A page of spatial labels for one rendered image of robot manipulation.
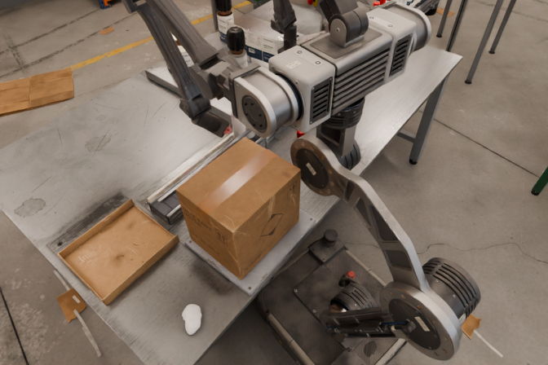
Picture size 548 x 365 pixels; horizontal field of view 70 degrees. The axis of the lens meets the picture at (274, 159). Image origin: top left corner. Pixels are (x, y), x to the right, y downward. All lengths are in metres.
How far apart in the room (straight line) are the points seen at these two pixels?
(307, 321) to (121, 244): 0.89
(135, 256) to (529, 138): 2.88
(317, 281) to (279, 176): 0.88
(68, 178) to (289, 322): 1.12
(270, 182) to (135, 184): 0.67
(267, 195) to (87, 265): 0.68
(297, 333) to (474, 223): 1.35
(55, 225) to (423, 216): 2.00
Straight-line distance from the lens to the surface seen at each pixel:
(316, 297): 1.92
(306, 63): 0.90
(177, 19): 1.10
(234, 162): 1.23
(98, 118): 2.04
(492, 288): 2.49
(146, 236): 1.48
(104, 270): 1.45
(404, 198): 2.67
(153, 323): 1.32
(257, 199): 1.13
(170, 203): 1.48
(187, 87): 1.30
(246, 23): 2.53
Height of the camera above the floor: 2.00
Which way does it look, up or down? 46 degrees down
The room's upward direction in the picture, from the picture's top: 2 degrees counter-clockwise
